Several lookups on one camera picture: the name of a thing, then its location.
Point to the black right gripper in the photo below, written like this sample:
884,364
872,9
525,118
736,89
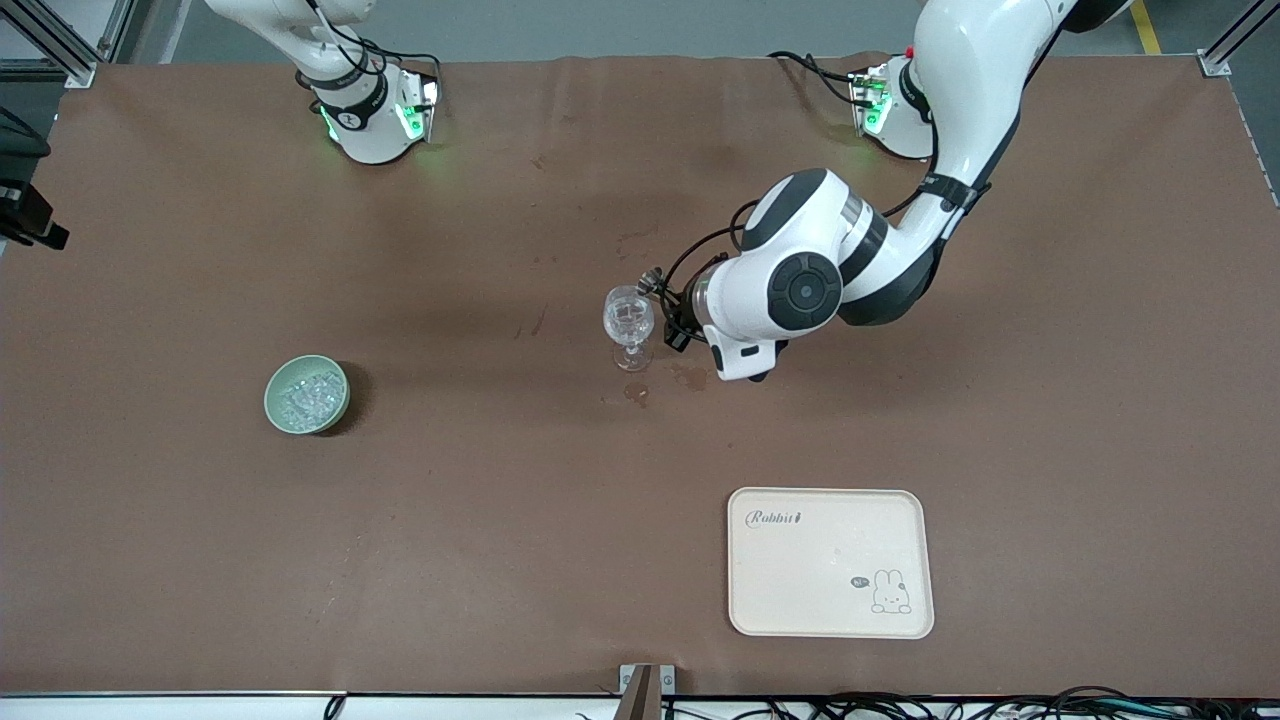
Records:
32,211

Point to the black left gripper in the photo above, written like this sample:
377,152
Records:
681,322

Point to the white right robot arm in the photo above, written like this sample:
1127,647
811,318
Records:
360,130

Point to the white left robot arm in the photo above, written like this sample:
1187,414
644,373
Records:
800,290

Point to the clear wine glass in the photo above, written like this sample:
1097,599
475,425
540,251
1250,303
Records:
628,318

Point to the clear ice cubes pile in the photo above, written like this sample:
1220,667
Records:
310,398

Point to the brown table cover mat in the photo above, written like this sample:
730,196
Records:
500,550

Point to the cream rabbit print tray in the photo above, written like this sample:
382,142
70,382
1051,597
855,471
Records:
820,570

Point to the green ceramic bowl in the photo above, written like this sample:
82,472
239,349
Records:
274,402

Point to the aluminium frame profile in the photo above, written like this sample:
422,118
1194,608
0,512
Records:
1235,40
60,50

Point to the metal table edge bracket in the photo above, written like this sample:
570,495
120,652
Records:
640,690

